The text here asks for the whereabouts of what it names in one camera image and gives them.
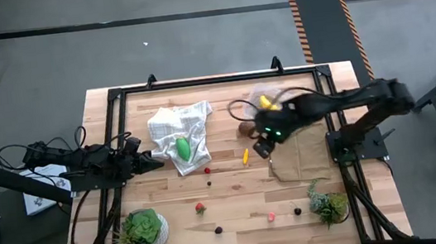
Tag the black mat orange striped edges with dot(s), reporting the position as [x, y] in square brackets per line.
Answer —
[322, 21]

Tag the black toy blackberry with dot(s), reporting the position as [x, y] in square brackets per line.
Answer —
[218, 230]

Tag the tan cloth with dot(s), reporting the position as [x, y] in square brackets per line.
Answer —
[305, 157]

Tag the red toy strawberry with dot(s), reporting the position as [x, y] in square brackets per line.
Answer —
[200, 208]

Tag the succulent in white patterned pot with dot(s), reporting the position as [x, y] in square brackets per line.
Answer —
[144, 231]

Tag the green toy mango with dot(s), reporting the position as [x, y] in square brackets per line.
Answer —
[183, 149]

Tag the black aluminium rig frame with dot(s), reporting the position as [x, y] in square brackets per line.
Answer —
[217, 80]

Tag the brown toy kiwi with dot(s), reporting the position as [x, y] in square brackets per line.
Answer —
[245, 128]

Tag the small yellow toy corn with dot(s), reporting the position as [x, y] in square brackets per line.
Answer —
[245, 156]

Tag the black toy cherry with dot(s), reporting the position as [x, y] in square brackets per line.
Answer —
[297, 211]

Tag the small leafy green plant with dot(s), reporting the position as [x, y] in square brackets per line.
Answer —
[328, 206]

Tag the small pink toy piece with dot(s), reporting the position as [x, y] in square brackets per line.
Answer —
[271, 216]

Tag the small dark toy blueberry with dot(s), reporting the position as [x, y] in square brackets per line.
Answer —
[209, 183]

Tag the red toy cherry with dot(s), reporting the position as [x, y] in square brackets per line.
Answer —
[207, 170]

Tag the white checked kitchen towel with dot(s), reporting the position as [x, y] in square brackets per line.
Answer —
[168, 124]

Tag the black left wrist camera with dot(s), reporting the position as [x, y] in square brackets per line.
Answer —
[132, 145]

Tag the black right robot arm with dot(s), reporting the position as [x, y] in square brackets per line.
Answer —
[365, 95]

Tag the white paper booklet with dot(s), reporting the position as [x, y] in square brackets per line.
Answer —
[42, 198]

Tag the yellow toy banana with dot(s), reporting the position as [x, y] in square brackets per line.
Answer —
[265, 102]

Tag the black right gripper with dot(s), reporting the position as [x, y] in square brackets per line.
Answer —
[278, 125]

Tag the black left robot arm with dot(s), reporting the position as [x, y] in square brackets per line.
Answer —
[89, 160]

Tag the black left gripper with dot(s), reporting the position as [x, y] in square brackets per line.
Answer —
[131, 166]

